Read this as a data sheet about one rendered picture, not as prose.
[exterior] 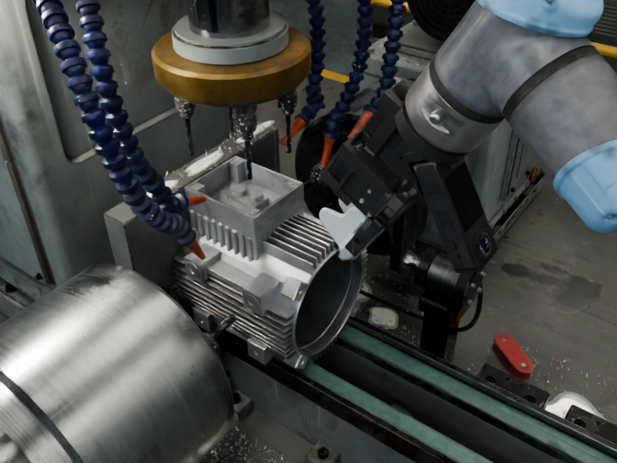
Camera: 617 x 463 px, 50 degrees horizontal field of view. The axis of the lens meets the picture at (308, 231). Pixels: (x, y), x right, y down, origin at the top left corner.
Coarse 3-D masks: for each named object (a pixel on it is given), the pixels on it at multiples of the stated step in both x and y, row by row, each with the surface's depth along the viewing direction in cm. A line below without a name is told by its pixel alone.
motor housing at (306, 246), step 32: (288, 224) 85; (320, 224) 86; (224, 256) 86; (288, 256) 81; (320, 256) 80; (192, 288) 89; (224, 288) 85; (320, 288) 96; (352, 288) 93; (256, 320) 83; (288, 320) 80; (320, 320) 94; (288, 352) 83; (320, 352) 90
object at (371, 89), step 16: (400, 80) 107; (368, 96) 102; (352, 112) 98; (320, 128) 101; (352, 128) 98; (304, 144) 105; (320, 144) 103; (336, 144) 101; (304, 160) 107; (320, 160) 104; (336, 160) 102; (304, 176) 109; (304, 192) 111; (320, 192) 108; (320, 208) 109; (336, 208) 108; (416, 208) 98; (416, 224) 99; (384, 240) 104; (416, 240) 102
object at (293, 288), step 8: (176, 240) 88; (288, 280) 79; (296, 280) 78; (288, 288) 79; (296, 288) 78; (304, 288) 79; (288, 296) 78; (296, 296) 78; (352, 312) 94; (288, 360) 86; (296, 360) 86; (304, 360) 87; (296, 368) 86
